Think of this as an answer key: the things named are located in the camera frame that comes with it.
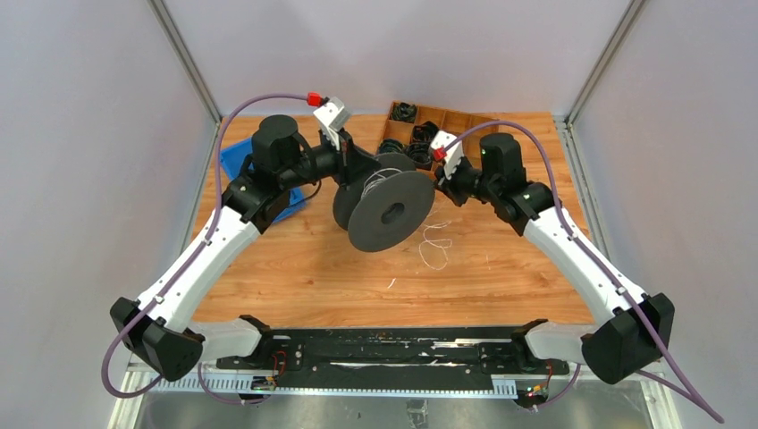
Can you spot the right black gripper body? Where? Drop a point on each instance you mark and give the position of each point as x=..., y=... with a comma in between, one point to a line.
x=465, y=182

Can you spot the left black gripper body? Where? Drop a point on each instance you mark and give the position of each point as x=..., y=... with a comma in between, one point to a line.
x=341, y=167

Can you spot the black cable spool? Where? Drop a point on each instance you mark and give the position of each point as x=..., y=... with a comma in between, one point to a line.
x=384, y=206

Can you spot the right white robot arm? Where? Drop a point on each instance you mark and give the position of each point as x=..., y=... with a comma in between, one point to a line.
x=630, y=326

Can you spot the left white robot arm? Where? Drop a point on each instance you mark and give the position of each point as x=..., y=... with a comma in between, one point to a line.
x=157, y=327

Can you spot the wooden compartment tray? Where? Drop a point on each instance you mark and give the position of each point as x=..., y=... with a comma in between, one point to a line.
x=403, y=116

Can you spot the blue plastic bin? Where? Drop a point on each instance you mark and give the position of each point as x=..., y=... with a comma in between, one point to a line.
x=236, y=162

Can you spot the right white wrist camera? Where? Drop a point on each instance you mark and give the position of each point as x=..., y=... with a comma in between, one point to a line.
x=446, y=149

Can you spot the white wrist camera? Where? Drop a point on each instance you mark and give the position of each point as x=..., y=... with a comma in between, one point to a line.
x=446, y=149
x=332, y=117

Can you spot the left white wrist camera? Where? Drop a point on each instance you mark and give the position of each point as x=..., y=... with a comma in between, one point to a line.
x=332, y=117

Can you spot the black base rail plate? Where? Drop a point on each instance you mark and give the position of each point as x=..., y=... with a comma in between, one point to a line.
x=412, y=359

